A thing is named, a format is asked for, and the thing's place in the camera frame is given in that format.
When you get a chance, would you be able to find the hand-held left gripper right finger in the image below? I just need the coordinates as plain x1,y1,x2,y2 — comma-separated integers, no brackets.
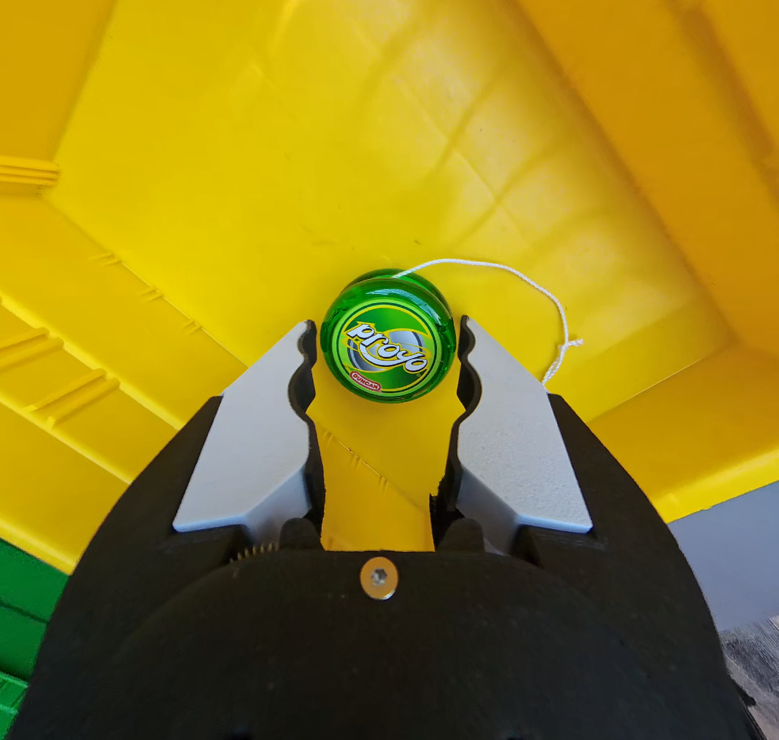
429,315,594,553

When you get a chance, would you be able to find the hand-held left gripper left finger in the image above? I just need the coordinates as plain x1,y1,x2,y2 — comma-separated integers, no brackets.
172,320,326,547

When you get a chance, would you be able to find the white yoyo string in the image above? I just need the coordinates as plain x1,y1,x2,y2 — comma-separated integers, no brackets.
396,258,584,387

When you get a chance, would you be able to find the yellow plastic bin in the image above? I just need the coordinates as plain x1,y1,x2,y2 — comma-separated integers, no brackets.
0,0,779,574

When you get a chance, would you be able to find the green plastic bin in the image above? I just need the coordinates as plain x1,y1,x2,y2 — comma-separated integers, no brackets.
0,538,69,740

